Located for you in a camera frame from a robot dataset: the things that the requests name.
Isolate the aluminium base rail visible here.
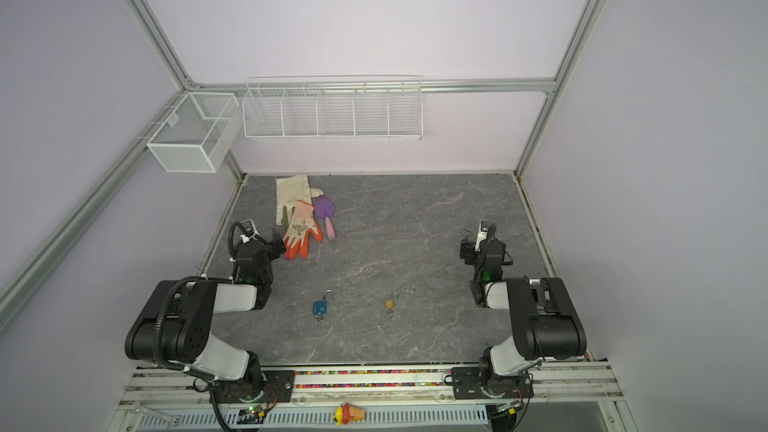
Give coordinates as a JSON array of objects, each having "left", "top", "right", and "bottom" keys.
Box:
[{"left": 117, "top": 361, "right": 625, "bottom": 412}]

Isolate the orange work glove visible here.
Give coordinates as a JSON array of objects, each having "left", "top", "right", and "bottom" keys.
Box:
[{"left": 283, "top": 200, "right": 323, "bottom": 260}]

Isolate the white mesh box basket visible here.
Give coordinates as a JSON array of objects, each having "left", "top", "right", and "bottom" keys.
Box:
[{"left": 147, "top": 92, "right": 242, "bottom": 173}]

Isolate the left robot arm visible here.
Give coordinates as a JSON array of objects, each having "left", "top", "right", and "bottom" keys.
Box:
[{"left": 124, "top": 235, "right": 286, "bottom": 402}]

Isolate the yellow red toy figure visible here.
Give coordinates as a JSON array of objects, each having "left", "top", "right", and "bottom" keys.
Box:
[{"left": 333, "top": 403, "right": 366, "bottom": 426}]

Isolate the blue padlock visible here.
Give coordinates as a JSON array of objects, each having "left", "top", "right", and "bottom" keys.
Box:
[{"left": 312, "top": 289, "right": 335, "bottom": 323}]

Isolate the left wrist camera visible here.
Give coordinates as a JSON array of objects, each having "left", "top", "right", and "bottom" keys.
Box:
[{"left": 239, "top": 219, "right": 262, "bottom": 240}]

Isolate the white wire basket rack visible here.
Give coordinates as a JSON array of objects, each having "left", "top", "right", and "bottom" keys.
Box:
[{"left": 242, "top": 75, "right": 424, "bottom": 141}]

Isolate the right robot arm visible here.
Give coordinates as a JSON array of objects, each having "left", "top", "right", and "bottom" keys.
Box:
[{"left": 459, "top": 236, "right": 587, "bottom": 399}]

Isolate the purple pink toy shovel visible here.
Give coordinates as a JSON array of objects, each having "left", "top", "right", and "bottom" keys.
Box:
[{"left": 314, "top": 195, "right": 336, "bottom": 240}]

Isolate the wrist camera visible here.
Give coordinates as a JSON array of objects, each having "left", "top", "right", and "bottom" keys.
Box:
[
  {"left": 239, "top": 219, "right": 262, "bottom": 240},
  {"left": 475, "top": 220, "right": 492, "bottom": 252}
]

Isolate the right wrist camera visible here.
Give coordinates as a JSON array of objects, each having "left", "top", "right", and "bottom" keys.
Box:
[{"left": 475, "top": 220, "right": 492, "bottom": 252}]

